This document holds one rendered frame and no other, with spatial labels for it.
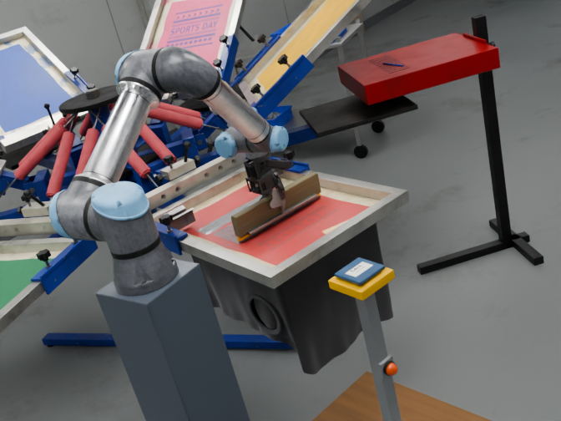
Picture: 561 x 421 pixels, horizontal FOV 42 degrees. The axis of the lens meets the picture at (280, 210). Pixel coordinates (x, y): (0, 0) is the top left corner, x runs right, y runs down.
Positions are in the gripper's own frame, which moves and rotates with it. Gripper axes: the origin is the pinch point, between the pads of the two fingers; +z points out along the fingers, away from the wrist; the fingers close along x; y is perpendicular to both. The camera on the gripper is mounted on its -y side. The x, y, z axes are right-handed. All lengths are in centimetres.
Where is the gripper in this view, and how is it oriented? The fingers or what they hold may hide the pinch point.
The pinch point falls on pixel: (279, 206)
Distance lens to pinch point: 238.7
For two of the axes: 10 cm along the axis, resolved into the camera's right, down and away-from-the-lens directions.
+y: -7.3, 4.6, -5.1
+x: 6.3, 1.7, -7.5
